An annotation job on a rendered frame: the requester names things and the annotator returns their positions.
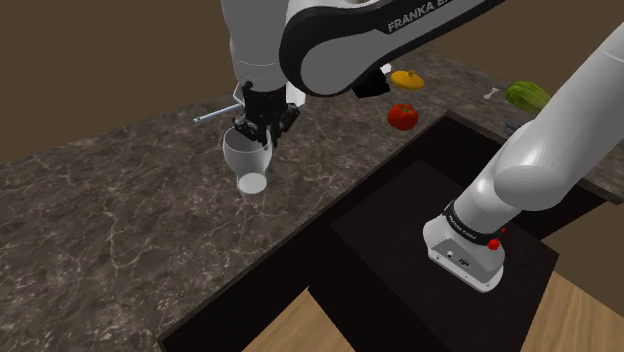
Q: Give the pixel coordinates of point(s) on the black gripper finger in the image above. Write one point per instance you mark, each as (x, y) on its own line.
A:
(287, 118)
(246, 128)

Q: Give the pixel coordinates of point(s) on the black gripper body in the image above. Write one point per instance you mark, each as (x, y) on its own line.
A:
(263, 105)

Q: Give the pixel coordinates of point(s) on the white drinking glass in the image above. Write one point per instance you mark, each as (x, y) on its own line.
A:
(246, 158)

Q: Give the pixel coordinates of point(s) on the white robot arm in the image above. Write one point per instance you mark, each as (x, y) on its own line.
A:
(546, 151)

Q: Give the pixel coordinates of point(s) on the thin silver rod utensil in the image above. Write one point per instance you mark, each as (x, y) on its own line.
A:
(214, 115)

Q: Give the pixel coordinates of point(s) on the black box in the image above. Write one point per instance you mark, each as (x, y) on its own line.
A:
(373, 86)

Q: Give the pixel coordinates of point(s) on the red tomato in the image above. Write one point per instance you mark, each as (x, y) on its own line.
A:
(402, 117)

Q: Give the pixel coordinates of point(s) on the dark robot stand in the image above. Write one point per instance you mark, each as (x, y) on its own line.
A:
(390, 244)

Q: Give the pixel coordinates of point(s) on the small white bone-shaped object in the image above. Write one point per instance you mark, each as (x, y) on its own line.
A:
(491, 93)

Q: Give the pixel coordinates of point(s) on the green striped gourd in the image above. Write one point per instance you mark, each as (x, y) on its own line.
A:
(526, 96)

